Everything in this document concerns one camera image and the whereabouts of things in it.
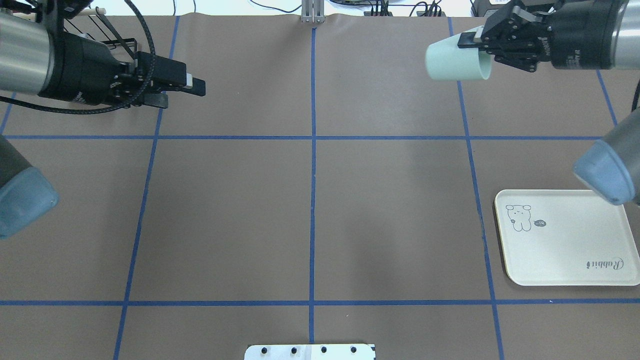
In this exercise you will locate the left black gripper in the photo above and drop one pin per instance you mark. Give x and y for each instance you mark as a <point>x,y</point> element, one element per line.
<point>82,71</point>

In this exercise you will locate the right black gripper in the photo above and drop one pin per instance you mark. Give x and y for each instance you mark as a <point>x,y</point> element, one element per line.
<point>580,36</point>

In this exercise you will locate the green plastic cup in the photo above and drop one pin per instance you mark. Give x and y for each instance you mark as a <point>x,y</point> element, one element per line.
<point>444,61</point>

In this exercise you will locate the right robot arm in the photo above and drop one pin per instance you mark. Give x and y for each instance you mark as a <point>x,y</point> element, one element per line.
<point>576,35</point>

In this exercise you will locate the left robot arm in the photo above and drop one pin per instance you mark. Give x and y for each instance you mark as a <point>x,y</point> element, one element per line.
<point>38,56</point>

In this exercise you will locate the cream rabbit tray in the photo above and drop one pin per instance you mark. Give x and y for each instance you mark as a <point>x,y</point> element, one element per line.
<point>552,237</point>

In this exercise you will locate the black power strip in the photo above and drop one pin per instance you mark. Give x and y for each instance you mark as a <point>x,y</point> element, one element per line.
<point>421,9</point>

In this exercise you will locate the white mounting plate with bolts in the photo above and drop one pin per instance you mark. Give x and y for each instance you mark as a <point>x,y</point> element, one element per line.
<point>327,351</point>

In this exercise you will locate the black wire cup rack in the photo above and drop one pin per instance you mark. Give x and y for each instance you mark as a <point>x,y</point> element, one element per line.
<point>92,23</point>

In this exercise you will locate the grey aluminium frame post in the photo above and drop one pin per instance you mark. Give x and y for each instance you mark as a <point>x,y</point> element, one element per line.
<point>313,11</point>

